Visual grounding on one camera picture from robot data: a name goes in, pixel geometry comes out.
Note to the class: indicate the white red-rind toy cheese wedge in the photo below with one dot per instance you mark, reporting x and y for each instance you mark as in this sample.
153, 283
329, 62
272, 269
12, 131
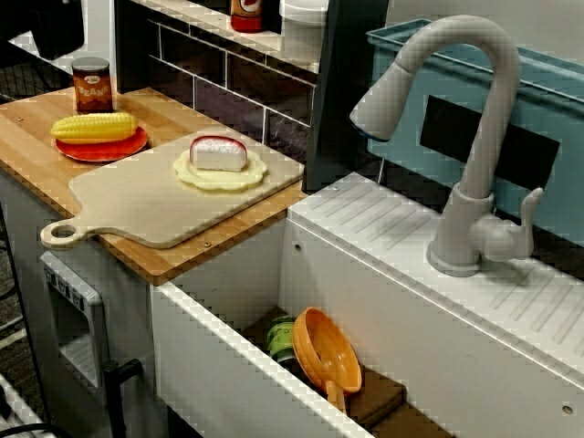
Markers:
214, 157

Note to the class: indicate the yellow toy corn cob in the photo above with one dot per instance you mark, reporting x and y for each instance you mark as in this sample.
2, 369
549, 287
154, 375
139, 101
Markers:
91, 128

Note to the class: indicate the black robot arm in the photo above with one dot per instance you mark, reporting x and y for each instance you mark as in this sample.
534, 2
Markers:
59, 27

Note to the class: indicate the cream scalloped plate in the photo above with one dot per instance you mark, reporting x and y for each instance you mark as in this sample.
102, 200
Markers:
219, 180

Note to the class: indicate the white toy sink unit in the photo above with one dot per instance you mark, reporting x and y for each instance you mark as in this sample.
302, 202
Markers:
365, 283

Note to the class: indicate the green toy vegetable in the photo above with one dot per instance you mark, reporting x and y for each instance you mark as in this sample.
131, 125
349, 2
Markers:
279, 337

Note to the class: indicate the orange plastic strainer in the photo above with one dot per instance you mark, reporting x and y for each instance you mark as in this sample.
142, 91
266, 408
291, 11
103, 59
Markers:
328, 351

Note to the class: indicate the light wooden cutting board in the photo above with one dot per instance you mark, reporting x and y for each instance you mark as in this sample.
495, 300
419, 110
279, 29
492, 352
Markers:
146, 205

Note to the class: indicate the dark tile backsplash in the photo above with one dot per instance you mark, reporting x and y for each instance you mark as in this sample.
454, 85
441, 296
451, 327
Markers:
228, 77

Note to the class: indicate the white plastic cup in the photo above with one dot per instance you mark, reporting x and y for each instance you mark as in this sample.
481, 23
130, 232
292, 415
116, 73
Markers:
303, 27

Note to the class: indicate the red round plate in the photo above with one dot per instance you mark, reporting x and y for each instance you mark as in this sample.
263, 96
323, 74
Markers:
105, 153

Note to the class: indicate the red orange sauce bottle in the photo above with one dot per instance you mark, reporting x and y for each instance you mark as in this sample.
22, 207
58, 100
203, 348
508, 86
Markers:
246, 16

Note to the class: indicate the grey toy faucet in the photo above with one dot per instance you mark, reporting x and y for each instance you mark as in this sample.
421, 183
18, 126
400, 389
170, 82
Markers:
493, 114

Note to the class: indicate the brown beans can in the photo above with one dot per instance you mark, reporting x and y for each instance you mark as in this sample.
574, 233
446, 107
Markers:
91, 86

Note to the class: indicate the white toy kitchen cabinet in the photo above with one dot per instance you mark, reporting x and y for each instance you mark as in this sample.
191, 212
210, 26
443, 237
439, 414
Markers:
18, 237

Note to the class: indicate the teal plastic bin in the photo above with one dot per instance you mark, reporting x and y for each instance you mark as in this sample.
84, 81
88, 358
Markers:
547, 116

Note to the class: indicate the bamboo wooden countertop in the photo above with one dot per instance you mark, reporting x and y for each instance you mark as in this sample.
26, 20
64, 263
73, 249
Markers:
27, 137

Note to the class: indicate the black mesh crate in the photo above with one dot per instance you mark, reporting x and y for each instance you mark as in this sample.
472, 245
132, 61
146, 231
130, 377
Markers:
27, 82

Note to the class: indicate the dark vertical post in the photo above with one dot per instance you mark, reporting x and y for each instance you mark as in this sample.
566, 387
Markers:
347, 91

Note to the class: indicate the white metal frame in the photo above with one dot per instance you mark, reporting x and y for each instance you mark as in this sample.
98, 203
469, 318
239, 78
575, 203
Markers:
13, 406

